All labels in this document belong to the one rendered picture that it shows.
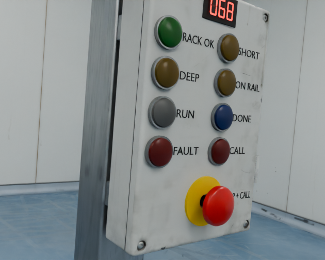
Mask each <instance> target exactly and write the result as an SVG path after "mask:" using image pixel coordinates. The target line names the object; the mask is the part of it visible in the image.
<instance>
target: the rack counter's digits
mask: <svg viewBox="0 0 325 260"><path fill-rule="evenodd" d="M234 7H235V3H234V2H231V1H228V0H210V3H209V15H212V16H215V17H218V18H221V19H224V20H227V21H230V22H233V18H234Z"/></svg>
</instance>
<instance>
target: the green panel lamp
mask: <svg viewBox="0 0 325 260"><path fill-rule="evenodd" d="M158 35H159V38H160V40H161V42H162V43H163V45H165V46H166V47H169V48H172V47H175V46H177V45H178V44H179V43H180V41H181V39H182V28H181V25H180V23H179V22H178V21H177V20H176V19H174V18H172V17H166V18H164V19H162V20H161V22H160V24H159V27H158Z"/></svg>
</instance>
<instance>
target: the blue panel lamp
mask: <svg viewBox="0 0 325 260"><path fill-rule="evenodd" d="M232 121H233V112H232V110H231V108H230V107H229V106H227V105H221V106H219V107H218V109H217V110H216V113H215V124H216V126H217V127H218V128H219V129H220V130H225V129H228V128H229V127H230V126H231V124H232Z"/></svg>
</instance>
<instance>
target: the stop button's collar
mask: <svg viewBox="0 0 325 260"><path fill-rule="evenodd" d="M216 186H220V184H219V182H218V181H217V180H216V179H215V178H213V177H210V176H203V177H200V178H198V179H197V180H196V181H195V182H193V184H192V185H191V186H190V188H189V190H188V192H187V194H186V199H185V213H186V216H187V218H188V220H189V221H190V222H191V223H192V224H195V225H197V226H205V225H207V224H208V223H207V222H206V221H205V220H204V217H203V212H202V208H201V207H200V199H201V197H202V196H203V195H204V194H207V193H208V192H209V191H210V190H211V189H212V188H214V187H216ZM249 192H250V191H249ZM241 193H243V192H241ZM244 197H245V198H250V196H249V195H248V197H247V195H246V192H244V195H243V197H242V198H244ZM240 198H241V194H240ZM242 198H241V199H242Z"/></svg>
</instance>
